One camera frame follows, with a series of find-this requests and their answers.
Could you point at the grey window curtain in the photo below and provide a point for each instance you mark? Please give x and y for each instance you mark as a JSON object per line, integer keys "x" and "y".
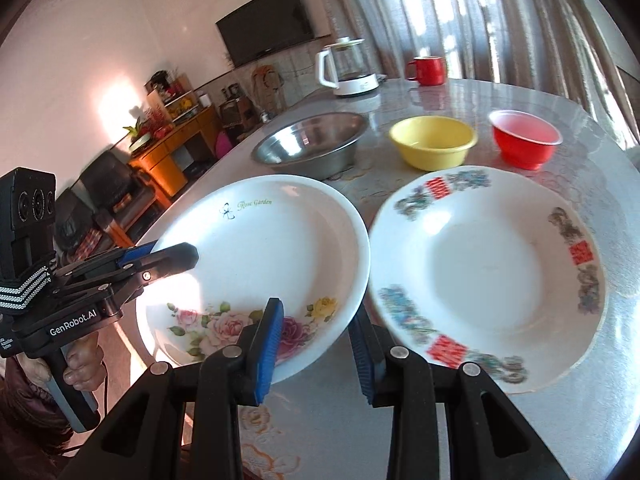
{"x": 554, "y": 46}

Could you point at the pink bag on floor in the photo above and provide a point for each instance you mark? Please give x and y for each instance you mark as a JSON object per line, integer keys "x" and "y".
{"x": 223, "y": 145}

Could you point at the black wall television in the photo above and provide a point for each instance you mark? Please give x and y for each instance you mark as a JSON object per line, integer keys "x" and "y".
{"x": 262, "y": 27}

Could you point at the yellow plastic bowl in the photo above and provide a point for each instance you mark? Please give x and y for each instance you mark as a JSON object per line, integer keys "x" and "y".
{"x": 432, "y": 143}

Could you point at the stainless steel bowl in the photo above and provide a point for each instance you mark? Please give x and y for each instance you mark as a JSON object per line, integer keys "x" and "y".
{"x": 316, "y": 147}

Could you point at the black armchair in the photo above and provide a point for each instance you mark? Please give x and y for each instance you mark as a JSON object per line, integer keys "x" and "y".
{"x": 117, "y": 192}

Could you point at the red enamel mug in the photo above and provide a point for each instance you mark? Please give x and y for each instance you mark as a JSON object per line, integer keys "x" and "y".
{"x": 427, "y": 71}

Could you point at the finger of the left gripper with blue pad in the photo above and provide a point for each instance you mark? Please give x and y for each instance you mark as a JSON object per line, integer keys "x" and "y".
{"x": 165, "y": 262}

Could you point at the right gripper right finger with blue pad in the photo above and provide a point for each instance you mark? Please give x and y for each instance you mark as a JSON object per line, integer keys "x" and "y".
{"x": 392, "y": 376}

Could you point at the red plastic bowl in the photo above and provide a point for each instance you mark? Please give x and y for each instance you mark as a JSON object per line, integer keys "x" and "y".
{"x": 525, "y": 141}

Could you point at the white plate red characters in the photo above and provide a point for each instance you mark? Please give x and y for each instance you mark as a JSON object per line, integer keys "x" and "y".
{"x": 484, "y": 265}

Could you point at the orange wooden sideboard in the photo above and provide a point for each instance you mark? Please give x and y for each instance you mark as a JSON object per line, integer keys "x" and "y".
{"x": 192, "y": 143}

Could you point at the person's left hand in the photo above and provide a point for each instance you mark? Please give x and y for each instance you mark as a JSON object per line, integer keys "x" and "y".
{"x": 84, "y": 372}

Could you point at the white plate rose pattern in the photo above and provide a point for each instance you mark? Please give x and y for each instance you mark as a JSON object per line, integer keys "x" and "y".
{"x": 291, "y": 238}

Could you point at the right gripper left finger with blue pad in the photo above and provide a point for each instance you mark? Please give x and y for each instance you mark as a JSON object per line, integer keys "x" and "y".
{"x": 234, "y": 376}

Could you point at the white glass electric kettle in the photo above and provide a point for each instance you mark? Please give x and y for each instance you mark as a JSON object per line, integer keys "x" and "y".
{"x": 342, "y": 68}

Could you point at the wooden chair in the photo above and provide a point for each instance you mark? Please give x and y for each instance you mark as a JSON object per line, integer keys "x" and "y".
{"x": 267, "y": 86}

